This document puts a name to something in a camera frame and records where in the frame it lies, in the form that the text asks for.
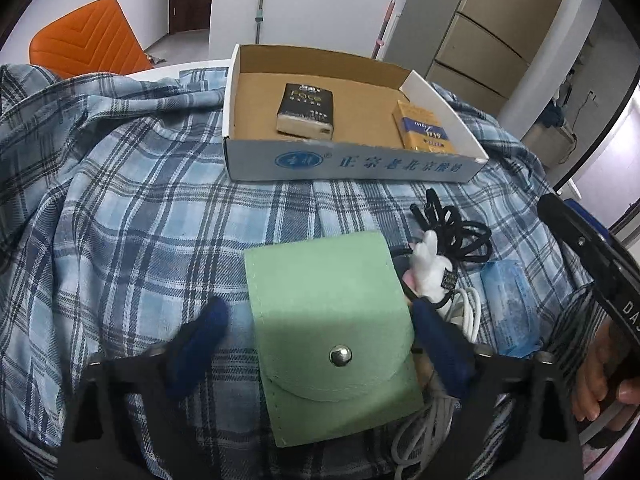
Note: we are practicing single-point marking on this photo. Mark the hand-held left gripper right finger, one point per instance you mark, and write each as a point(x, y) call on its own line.
point(442, 350)

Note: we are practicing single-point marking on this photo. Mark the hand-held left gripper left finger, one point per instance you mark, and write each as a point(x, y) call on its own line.
point(197, 345)

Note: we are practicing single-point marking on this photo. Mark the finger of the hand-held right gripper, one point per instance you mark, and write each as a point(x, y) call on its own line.
point(562, 217)

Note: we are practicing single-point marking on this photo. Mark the blue face mask packet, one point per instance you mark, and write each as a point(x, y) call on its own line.
point(507, 305)

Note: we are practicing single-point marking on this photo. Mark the white rabbit figure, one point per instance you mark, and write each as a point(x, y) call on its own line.
point(430, 270)

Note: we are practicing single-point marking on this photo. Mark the green snap pouch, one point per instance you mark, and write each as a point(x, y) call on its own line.
point(325, 300)

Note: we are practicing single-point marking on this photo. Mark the cardboard box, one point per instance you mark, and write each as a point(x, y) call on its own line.
point(350, 162)

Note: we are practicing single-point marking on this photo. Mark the person's right hand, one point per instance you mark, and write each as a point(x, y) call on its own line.
point(592, 375)

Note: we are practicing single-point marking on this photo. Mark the beige low cabinet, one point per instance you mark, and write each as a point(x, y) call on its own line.
point(550, 142)

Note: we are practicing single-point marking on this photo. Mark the hanging dark clothes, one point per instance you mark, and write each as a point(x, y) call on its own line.
point(555, 112)

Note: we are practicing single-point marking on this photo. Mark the blue plaid cloth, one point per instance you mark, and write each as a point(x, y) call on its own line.
point(125, 210)

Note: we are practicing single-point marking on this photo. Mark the yellow tissue packet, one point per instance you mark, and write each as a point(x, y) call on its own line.
point(422, 127)

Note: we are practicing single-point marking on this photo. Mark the gold refrigerator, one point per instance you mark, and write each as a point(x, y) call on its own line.
point(490, 25)

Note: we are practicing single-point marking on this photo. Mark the black tissue packet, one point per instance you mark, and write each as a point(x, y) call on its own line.
point(305, 105)

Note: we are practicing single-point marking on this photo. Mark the floor clutter pile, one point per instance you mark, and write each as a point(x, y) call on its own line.
point(155, 55)

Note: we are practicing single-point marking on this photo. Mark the orange chair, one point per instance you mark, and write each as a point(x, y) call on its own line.
point(90, 35)

